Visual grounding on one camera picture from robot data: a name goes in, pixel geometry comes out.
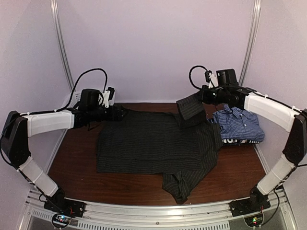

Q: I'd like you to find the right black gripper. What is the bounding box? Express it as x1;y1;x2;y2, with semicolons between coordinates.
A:
196;85;229;105

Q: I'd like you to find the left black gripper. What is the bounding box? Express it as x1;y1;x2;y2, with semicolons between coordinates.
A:
88;105;129;122

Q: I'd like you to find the dark pinstriped long sleeve shirt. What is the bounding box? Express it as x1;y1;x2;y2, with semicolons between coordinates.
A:
96;94;223;204

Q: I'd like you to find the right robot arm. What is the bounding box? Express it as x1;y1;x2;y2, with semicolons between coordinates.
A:
199;86;307;212

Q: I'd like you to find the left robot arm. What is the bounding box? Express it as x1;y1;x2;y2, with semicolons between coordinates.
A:
0;105;125;213

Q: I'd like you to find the white perforated plastic basket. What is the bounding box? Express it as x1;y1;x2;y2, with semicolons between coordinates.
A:
61;91;82;107

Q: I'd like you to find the blue checkered folded shirt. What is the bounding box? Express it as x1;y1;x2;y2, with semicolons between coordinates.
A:
213;104;265;142

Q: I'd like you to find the navy folded shirt white print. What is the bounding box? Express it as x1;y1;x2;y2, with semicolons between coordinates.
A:
208;118;261;146

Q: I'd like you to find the left circuit board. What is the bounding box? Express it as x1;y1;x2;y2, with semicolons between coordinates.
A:
51;213;71;228

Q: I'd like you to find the circuit board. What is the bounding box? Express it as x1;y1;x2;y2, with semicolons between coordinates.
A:
51;213;71;228
244;215;264;228

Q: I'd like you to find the right circuit board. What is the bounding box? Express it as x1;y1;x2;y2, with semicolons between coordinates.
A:
244;215;264;228

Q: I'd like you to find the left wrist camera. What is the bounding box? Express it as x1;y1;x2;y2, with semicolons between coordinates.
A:
79;87;115;110

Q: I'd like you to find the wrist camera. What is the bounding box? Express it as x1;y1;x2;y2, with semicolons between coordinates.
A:
205;69;238;88
79;87;115;110

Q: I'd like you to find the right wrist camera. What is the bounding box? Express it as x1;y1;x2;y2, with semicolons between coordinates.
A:
205;69;238;88

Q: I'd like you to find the right black camera cable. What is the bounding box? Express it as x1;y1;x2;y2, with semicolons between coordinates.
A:
188;65;212;91

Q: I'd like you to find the black camera cable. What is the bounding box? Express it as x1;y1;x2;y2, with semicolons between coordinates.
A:
188;65;212;91
68;68;108;106

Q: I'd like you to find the left black camera cable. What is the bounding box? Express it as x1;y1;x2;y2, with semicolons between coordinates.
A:
68;68;108;106

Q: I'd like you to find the right aluminium frame post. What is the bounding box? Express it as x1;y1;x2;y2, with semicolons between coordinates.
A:
239;0;261;86

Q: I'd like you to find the aluminium frame post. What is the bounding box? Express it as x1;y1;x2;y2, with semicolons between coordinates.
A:
239;0;261;86
50;0;74;92

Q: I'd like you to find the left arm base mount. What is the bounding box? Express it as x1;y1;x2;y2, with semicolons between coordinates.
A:
44;199;86;218

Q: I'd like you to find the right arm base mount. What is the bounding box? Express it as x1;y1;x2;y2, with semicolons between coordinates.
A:
229;196;271;217

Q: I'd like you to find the left aluminium frame post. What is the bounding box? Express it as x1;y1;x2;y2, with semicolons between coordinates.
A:
50;0;74;92

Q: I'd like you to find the front aluminium rail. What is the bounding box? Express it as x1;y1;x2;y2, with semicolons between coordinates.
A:
24;188;291;230

